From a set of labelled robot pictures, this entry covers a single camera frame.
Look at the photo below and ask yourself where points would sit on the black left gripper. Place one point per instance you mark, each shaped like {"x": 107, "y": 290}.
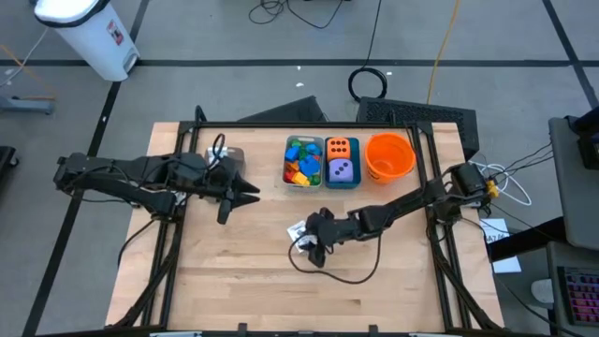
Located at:
{"x": 220, "y": 180}

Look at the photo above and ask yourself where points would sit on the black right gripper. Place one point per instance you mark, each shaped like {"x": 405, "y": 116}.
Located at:
{"x": 332, "y": 231}

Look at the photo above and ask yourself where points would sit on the ornate playing card deck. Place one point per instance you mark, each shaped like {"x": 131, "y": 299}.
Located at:
{"x": 296, "y": 229}

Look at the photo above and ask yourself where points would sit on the red toy block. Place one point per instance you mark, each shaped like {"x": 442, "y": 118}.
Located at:
{"x": 288, "y": 176}

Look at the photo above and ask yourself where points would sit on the orange toy block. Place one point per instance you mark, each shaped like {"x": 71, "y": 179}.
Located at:
{"x": 292, "y": 166}

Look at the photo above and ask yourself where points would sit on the yellow toy block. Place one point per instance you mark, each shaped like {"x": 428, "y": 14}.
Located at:
{"x": 300, "y": 179}

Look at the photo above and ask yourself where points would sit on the purple foam die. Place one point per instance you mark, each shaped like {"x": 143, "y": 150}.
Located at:
{"x": 340, "y": 171}

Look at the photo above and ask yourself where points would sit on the bright green toy block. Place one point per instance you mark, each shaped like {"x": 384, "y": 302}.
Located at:
{"x": 296, "y": 142}

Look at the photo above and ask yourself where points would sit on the dark green brick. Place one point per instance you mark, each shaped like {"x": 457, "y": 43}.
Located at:
{"x": 304, "y": 152}

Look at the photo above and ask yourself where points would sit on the light blue rounded block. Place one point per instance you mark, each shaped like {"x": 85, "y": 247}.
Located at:
{"x": 313, "y": 149}

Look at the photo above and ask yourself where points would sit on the orange foam die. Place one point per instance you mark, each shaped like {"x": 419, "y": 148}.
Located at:
{"x": 338, "y": 149}

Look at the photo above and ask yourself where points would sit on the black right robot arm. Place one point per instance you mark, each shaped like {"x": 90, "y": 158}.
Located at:
{"x": 412, "y": 201}

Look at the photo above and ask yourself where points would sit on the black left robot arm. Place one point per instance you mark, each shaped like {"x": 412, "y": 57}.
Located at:
{"x": 121, "y": 171}

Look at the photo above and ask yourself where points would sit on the taupe plastic bin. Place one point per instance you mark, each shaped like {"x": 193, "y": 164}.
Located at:
{"x": 238, "y": 156}

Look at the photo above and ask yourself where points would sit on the light grey plastic bin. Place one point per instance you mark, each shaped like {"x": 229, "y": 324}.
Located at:
{"x": 284, "y": 164}

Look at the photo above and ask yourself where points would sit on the teal plastic bin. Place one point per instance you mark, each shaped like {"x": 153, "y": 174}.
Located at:
{"x": 357, "y": 159}

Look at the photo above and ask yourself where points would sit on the black slanted panel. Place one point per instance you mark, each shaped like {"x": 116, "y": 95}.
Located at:
{"x": 295, "y": 112}

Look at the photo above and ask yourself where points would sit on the orange pumpkin bucket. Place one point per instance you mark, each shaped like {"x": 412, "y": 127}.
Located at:
{"x": 390, "y": 154}

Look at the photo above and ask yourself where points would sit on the black table edge clamp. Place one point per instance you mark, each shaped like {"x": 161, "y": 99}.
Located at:
{"x": 242, "y": 328}
{"x": 373, "y": 329}

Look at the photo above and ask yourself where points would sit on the black computer tower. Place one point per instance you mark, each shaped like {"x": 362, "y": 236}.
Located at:
{"x": 421, "y": 112}

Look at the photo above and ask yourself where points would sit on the white paper sheet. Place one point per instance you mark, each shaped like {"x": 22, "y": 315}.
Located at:
{"x": 507, "y": 265}
{"x": 496, "y": 229}

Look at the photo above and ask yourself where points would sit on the yellow connector plug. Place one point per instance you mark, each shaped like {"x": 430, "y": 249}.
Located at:
{"x": 492, "y": 189}

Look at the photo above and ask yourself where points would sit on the black floor beam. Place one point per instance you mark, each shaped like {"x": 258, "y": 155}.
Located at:
{"x": 524, "y": 238}

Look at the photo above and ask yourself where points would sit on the white trash bin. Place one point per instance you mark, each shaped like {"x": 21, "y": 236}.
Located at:
{"x": 93, "y": 37}

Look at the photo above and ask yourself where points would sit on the grey metal floor base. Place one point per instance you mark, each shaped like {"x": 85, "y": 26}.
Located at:
{"x": 28, "y": 106}

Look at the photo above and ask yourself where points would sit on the black caster base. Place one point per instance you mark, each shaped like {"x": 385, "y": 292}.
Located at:
{"x": 5, "y": 159}

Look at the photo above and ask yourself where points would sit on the grey desk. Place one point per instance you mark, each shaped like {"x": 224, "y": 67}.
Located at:
{"x": 571, "y": 201}
{"x": 561, "y": 255}

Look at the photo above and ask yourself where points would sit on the black backlit keyboard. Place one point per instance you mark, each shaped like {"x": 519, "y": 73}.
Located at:
{"x": 580, "y": 295}

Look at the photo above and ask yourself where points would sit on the black desk device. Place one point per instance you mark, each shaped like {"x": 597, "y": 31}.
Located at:
{"x": 589, "y": 145}

